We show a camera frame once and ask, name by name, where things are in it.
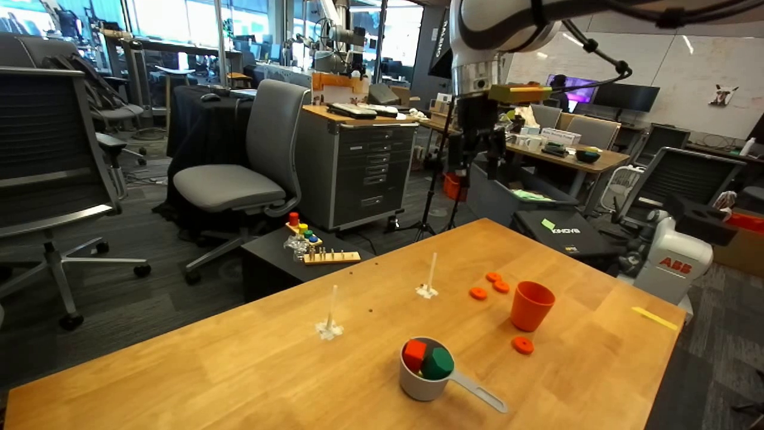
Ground orange plastic cup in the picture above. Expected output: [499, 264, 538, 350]
[508, 282, 557, 331]

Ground red bucket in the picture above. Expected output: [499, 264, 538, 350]
[441, 172, 467, 200]

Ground grey office chair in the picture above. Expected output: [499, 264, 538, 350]
[172, 78, 308, 284]

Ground orange disc far left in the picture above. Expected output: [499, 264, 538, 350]
[468, 286, 488, 301]

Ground grey pot with handle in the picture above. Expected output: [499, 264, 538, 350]
[398, 337, 508, 412]

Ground white ABB robot base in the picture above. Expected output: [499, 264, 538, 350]
[636, 209, 714, 303]

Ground orange disc near cup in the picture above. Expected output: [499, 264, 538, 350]
[512, 337, 536, 356]

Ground black low side table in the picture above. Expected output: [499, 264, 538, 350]
[242, 227, 344, 301]

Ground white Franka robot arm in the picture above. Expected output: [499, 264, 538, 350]
[450, 0, 764, 152]

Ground orange disc far right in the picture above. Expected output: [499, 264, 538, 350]
[492, 278, 512, 293]

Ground colourful stacking toy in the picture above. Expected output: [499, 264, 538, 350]
[287, 209, 323, 246]

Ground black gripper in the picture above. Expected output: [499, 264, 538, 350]
[452, 92, 507, 178]

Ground orange cube block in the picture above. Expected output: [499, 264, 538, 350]
[404, 338, 428, 373]

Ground green block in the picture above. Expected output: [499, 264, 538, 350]
[421, 345, 453, 379]

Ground orange disc far middle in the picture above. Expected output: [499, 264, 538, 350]
[486, 271, 504, 282]

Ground white peg stand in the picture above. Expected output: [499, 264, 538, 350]
[315, 286, 344, 340]
[415, 252, 440, 301]

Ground yellow tape strip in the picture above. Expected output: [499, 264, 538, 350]
[634, 306, 681, 331]

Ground grey drawer cabinet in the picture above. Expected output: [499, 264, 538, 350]
[297, 105, 418, 231]

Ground dark mesh office chair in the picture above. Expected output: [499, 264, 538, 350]
[0, 66, 150, 329]

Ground white peg stand left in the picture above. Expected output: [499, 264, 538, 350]
[315, 286, 344, 340]

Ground white peg stand right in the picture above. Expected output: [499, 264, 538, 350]
[415, 252, 440, 301]

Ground wooden block tray toy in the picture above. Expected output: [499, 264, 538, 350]
[304, 251, 364, 264]

